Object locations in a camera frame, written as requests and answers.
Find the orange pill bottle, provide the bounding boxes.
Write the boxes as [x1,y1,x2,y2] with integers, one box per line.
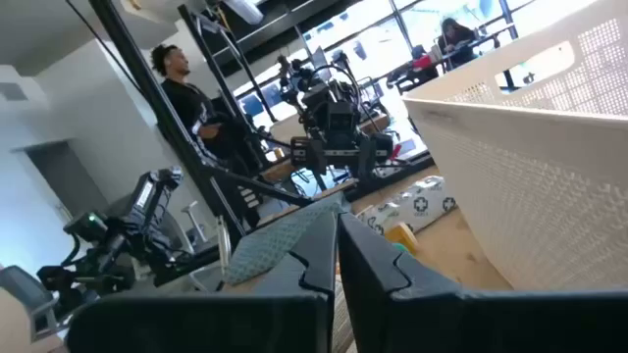
[385,221,419,256]

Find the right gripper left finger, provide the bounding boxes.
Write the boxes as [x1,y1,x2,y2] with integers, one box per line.
[66,209,340,353]

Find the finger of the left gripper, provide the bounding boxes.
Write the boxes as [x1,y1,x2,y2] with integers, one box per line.
[357,132,394,180]
[289,136,328,176]

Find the silver packet with cross print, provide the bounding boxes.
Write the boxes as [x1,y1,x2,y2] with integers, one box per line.
[355,175,457,235]

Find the person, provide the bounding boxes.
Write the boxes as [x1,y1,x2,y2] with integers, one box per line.
[149,42,266,227]
[436,17,480,68]

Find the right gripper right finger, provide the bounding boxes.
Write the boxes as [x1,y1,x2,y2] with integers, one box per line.
[338,213,628,353]

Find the blue dotted cloth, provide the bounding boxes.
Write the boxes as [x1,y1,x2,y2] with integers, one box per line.
[223,198,344,286]

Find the black metal rig frame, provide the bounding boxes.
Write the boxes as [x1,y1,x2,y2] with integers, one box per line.
[87,0,438,246]

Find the white perforated plastic basket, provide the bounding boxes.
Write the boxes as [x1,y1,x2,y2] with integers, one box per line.
[401,0,628,291]

